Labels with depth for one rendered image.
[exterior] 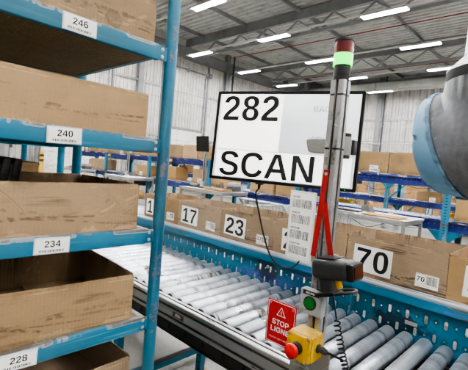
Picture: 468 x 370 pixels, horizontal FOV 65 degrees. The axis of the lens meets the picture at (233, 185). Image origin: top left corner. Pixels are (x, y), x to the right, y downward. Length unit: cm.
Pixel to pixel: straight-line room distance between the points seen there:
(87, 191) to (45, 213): 9
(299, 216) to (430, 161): 57
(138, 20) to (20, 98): 29
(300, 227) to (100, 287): 55
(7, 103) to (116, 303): 45
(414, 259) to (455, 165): 106
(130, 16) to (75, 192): 38
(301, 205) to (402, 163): 536
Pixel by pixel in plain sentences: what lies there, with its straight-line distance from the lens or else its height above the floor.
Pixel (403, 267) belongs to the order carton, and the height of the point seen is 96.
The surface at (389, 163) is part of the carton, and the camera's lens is 649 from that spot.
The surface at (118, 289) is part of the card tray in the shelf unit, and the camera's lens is 87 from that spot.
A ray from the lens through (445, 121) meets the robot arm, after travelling 55.
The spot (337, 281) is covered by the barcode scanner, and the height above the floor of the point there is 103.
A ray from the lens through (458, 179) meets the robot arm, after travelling 56.
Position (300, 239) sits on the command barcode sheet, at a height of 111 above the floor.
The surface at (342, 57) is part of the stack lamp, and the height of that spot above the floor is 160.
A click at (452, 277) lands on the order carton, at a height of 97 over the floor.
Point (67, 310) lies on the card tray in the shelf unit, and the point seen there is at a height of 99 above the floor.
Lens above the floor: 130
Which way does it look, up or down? 3 degrees down
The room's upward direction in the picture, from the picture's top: 5 degrees clockwise
